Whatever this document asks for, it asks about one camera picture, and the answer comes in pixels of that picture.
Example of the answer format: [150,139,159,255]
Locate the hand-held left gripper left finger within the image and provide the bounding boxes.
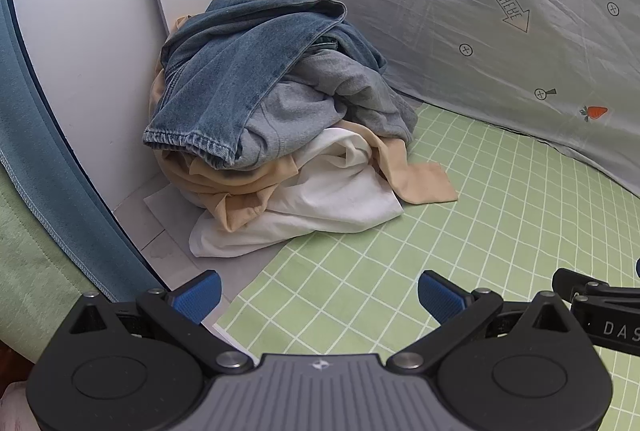
[67,270,254,374]

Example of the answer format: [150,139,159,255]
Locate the grey carrot print quilt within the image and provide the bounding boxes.
[295,0,640,198]

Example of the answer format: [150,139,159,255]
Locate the blue curtain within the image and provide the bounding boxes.
[0,0,167,304]

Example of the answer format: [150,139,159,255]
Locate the white garment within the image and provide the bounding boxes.
[189,128,405,258]

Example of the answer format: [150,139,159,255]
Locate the grey sweatshirt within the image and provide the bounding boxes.
[239,48,418,169]

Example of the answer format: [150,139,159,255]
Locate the beige garment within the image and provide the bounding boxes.
[149,15,459,233]

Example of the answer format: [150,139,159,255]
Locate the green fabric curtain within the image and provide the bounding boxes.
[0,166,120,362]

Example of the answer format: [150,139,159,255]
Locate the green checked bed sheet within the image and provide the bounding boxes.
[215,104,640,362]

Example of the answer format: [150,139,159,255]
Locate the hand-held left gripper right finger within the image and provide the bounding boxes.
[387,270,576,374]

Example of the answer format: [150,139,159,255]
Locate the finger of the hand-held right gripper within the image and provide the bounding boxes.
[552,268,640,301]

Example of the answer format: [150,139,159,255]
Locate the blue denim jeans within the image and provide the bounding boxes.
[142,0,388,169]

